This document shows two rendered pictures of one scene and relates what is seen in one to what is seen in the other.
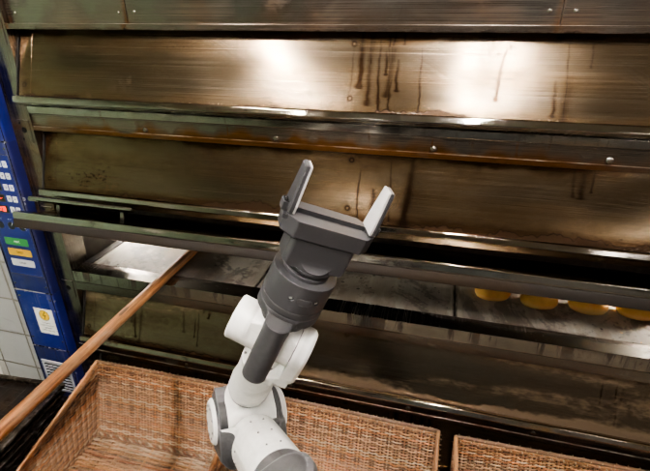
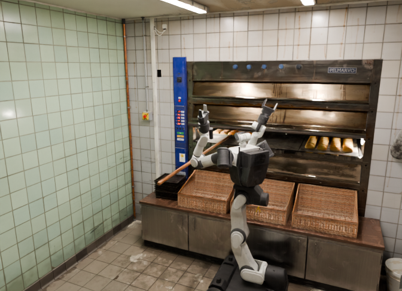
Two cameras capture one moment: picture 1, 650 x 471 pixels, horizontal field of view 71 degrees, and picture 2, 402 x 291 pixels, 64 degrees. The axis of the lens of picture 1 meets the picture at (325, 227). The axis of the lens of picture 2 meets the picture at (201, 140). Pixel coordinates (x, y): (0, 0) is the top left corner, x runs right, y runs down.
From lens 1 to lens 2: 2.38 m
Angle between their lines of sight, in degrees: 15
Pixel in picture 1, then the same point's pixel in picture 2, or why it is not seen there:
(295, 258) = (264, 112)
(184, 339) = not seen: hidden behind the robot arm
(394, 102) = (280, 95)
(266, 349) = (259, 125)
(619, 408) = (340, 171)
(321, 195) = not seen: hidden behind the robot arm
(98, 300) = not seen: hidden behind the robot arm
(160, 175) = (224, 113)
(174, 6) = (233, 76)
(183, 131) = (231, 103)
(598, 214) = (326, 119)
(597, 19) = (320, 79)
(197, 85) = (237, 92)
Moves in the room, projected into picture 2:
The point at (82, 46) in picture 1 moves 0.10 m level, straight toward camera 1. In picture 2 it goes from (209, 84) to (212, 85)
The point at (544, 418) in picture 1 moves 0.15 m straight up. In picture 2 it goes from (321, 175) to (322, 161)
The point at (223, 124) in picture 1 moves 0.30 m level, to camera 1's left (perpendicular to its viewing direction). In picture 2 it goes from (241, 101) to (214, 100)
